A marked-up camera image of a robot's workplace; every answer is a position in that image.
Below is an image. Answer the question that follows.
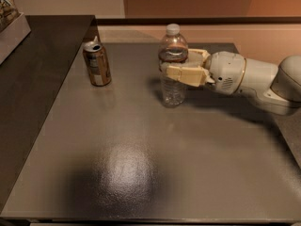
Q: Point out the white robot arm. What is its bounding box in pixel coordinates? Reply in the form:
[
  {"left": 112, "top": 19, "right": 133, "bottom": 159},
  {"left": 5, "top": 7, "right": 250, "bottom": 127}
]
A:
[{"left": 161, "top": 49, "right": 301, "bottom": 115}]

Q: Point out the white box with items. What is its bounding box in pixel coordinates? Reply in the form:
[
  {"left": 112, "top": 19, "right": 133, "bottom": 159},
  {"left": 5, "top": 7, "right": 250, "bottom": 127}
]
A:
[{"left": 0, "top": 0, "right": 31, "bottom": 64}]

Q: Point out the clear plastic water bottle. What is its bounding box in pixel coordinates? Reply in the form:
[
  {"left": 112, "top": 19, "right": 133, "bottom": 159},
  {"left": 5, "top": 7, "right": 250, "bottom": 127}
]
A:
[{"left": 158, "top": 24, "right": 188, "bottom": 107}]

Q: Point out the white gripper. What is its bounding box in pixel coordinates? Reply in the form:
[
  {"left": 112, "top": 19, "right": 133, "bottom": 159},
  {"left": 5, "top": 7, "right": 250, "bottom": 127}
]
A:
[{"left": 166, "top": 49, "right": 246, "bottom": 95}]

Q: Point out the opened brown soda can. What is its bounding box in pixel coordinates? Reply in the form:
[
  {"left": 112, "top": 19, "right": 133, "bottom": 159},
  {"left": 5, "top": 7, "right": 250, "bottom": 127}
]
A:
[{"left": 83, "top": 37, "right": 111, "bottom": 87}]

